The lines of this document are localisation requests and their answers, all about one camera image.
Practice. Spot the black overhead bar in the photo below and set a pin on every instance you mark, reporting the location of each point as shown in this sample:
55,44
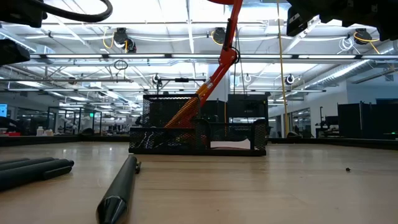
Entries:
182,80

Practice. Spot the blue lit monitor screen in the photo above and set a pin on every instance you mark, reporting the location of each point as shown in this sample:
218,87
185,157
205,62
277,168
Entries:
3,110

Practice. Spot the black monitor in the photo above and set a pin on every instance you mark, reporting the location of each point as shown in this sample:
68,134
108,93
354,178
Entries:
247,105

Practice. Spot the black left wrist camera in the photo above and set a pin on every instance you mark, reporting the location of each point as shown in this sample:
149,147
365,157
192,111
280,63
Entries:
18,12

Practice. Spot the black binder clip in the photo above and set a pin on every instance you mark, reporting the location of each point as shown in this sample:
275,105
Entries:
160,140
145,140

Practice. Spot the black cabinet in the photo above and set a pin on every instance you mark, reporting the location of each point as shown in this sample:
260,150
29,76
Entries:
217,110

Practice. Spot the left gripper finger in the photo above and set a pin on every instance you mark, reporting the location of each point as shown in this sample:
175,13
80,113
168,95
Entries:
12,53

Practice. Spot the white bottle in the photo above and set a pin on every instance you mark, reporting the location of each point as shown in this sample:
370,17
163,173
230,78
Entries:
40,131

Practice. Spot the black pen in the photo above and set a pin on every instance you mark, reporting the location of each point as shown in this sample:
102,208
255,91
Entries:
12,161
31,174
31,164
121,186

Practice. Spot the black frame enclosure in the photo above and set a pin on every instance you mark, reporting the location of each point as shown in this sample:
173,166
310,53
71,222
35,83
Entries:
74,108

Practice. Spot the black mesh desk organizer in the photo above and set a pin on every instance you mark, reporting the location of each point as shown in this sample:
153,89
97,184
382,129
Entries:
199,152

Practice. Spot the pink sticky note pad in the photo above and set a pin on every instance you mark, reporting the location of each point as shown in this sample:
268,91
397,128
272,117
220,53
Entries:
230,145

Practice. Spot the black partition panel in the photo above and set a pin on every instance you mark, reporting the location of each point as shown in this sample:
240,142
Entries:
348,121

